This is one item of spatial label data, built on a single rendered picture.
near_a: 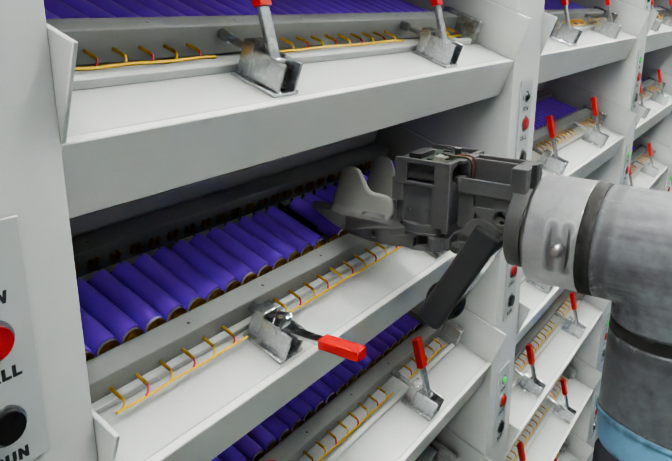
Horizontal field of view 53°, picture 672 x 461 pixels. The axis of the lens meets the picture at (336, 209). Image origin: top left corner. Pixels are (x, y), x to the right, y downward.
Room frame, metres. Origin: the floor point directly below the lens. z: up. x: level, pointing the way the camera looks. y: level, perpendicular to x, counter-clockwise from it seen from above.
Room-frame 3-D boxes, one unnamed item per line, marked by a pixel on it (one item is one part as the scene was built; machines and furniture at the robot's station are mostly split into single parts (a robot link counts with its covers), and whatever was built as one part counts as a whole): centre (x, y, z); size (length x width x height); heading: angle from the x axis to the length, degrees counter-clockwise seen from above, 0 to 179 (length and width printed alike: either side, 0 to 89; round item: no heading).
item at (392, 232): (0.58, -0.05, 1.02); 0.09 x 0.05 x 0.02; 63
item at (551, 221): (0.52, -0.18, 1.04); 0.10 x 0.05 x 0.09; 145
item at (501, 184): (0.57, -0.11, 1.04); 0.12 x 0.08 x 0.09; 55
